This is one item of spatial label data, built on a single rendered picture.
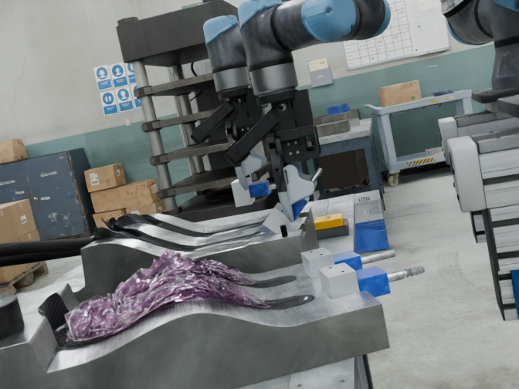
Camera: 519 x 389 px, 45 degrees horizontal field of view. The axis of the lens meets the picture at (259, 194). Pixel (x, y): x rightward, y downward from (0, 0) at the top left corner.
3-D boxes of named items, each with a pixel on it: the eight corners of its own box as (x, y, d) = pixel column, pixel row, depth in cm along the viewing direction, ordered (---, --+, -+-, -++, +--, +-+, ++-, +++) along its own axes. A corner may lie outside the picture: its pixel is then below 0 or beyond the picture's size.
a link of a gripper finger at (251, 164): (265, 184, 130) (257, 141, 131) (238, 190, 131) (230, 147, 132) (267, 186, 133) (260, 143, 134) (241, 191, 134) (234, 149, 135)
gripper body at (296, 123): (320, 160, 100) (305, 86, 99) (268, 170, 102) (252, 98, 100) (322, 156, 108) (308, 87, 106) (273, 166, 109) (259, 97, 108)
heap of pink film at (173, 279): (254, 278, 92) (243, 227, 91) (275, 312, 74) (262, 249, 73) (78, 321, 89) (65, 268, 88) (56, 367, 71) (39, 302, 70)
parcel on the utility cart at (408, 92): (417, 105, 704) (413, 80, 701) (423, 105, 672) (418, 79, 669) (382, 113, 708) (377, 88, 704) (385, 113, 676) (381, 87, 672)
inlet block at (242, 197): (296, 192, 138) (292, 168, 137) (294, 196, 133) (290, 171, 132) (239, 203, 140) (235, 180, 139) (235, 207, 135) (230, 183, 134)
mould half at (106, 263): (319, 248, 126) (306, 184, 124) (310, 288, 101) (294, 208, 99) (92, 287, 135) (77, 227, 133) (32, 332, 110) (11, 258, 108)
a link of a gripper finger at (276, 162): (285, 190, 99) (276, 136, 101) (276, 191, 100) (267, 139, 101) (290, 193, 104) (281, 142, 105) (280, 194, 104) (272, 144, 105)
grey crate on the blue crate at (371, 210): (383, 208, 461) (380, 189, 459) (384, 220, 421) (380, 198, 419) (303, 222, 474) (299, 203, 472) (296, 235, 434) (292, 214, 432)
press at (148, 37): (298, 210, 661) (258, 15, 634) (274, 245, 512) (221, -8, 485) (214, 224, 681) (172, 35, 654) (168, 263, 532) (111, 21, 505)
